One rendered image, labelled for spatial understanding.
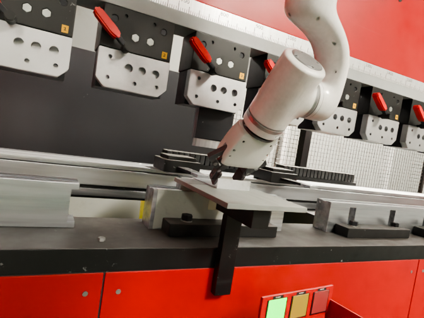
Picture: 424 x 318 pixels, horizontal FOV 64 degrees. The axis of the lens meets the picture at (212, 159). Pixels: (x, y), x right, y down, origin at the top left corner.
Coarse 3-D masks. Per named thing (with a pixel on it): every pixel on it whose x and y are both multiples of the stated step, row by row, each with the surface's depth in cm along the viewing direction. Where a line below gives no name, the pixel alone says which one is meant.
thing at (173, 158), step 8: (160, 160) 104; (168, 160) 101; (176, 160) 102; (184, 160) 104; (192, 160) 105; (160, 168) 103; (168, 168) 101; (176, 168) 102; (184, 168) 99; (192, 168) 105; (200, 176) 89; (208, 176) 91
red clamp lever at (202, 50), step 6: (192, 42) 72; (198, 42) 72; (198, 48) 73; (204, 48) 74; (198, 54) 74; (204, 54) 73; (204, 60) 74; (210, 60) 74; (210, 66) 75; (216, 66) 75; (210, 72) 76; (216, 72) 75
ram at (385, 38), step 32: (96, 0) 67; (128, 0) 69; (224, 0) 78; (256, 0) 82; (352, 0) 96; (384, 0) 101; (416, 0) 108; (192, 32) 78; (224, 32) 79; (288, 32) 87; (352, 32) 97; (384, 32) 103; (416, 32) 110; (384, 64) 105; (416, 64) 112; (416, 96) 114
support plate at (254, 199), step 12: (180, 180) 77; (192, 180) 79; (204, 192) 65; (216, 192) 67; (228, 192) 69; (240, 192) 72; (252, 192) 75; (264, 192) 78; (228, 204) 57; (240, 204) 58; (252, 204) 60; (264, 204) 62; (276, 204) 64; (288, 204) 66
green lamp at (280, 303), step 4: (272, 300) 61; (276, 300) 61; (280, 300) 62; (284, 300) 63; (272, 304) 61; (276, 304) 62; (280, 304) 62; (284, 304) 63; (268, 308) 61; (272, 308) 61; (276, 308) 62; (280, 308) 62; (284, 308) 63; (268, 312) 61; (272, 312) 61; (276, 312) 62; (280, 312) 62; (284, 312) 63; (268, 316) 61; (272, 316) 61; (276, 316) 62; (280, 316) 63
